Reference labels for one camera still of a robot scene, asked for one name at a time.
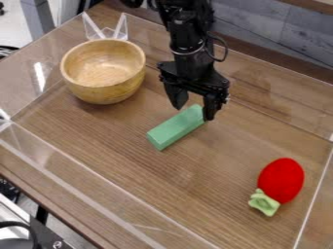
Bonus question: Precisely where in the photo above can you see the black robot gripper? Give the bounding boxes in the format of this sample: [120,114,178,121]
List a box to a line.
[158,51,230,121]

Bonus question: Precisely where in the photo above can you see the clear acrylic tray walls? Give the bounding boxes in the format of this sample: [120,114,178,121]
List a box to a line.
[0,12,333,249]

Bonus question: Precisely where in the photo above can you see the green rectangular stick block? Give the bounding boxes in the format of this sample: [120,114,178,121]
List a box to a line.
[147,104,205,151]

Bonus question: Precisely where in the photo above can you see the black bracket with bolt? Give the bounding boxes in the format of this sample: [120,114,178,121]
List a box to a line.
[29,218,73,249]

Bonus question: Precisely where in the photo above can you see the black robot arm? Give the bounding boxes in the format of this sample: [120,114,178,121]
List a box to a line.
[119,0,230,121]

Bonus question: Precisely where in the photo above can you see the red plush strawberry toy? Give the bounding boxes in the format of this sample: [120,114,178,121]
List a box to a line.
[249,158,306,217]

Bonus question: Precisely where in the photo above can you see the black cable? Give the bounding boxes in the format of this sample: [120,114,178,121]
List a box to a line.
[0,221,32,249]

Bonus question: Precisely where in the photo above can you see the brown wooden bowl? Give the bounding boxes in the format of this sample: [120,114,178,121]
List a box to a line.
[60,39,146,105]

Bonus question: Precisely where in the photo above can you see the black table leg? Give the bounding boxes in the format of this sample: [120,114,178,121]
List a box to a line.
[35,206,48,225]

